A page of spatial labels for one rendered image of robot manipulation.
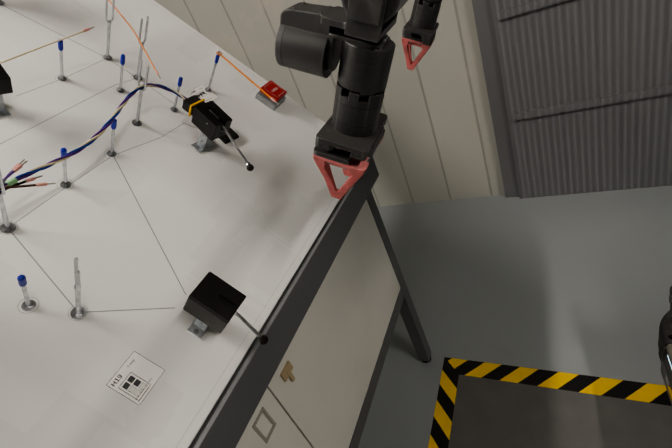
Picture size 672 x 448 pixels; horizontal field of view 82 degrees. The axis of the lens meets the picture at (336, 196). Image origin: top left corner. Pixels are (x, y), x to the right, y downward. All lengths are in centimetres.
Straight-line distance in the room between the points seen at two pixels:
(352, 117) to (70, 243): 45
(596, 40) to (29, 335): 189
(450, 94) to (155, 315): 167
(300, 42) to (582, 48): 156
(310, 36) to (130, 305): 44
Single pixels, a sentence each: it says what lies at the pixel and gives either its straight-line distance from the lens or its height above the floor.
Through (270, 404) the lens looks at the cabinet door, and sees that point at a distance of 76.
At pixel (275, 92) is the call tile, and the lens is 98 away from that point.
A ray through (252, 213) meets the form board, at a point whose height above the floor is 97.
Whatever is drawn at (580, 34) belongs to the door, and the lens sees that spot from 189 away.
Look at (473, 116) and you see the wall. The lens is 204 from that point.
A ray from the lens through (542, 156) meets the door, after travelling 209.
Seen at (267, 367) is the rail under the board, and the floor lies 82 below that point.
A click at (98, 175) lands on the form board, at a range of 75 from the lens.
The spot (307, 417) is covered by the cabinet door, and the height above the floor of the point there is 60.
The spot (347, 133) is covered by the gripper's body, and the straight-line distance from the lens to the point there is 46.
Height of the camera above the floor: 129
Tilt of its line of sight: 28 degrees down
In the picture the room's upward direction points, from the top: 23 degrees counter-clockwise
